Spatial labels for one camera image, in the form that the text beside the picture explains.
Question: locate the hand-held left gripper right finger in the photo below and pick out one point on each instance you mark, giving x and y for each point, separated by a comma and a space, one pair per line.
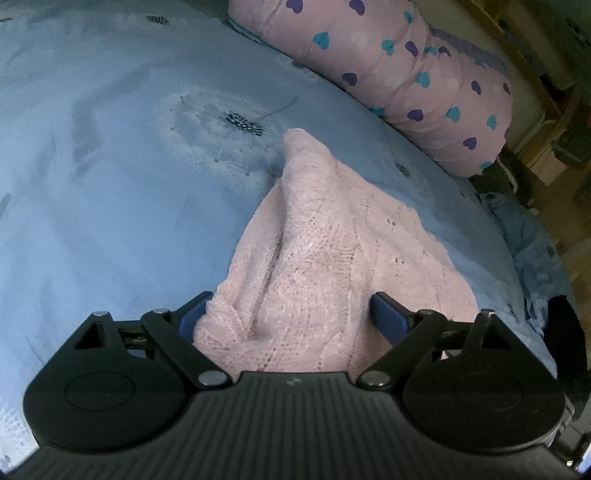
390, 318

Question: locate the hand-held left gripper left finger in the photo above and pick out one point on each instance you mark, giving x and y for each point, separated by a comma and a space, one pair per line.
191, 318

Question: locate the pink knitted cardigan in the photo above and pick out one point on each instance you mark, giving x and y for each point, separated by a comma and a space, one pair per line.
332, 258

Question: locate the blue dandelion-print bedsheet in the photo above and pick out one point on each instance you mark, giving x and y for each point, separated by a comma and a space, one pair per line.
115, 184

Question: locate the pink heart-print rolled quilt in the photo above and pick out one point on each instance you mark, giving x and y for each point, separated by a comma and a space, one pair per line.
392, 69

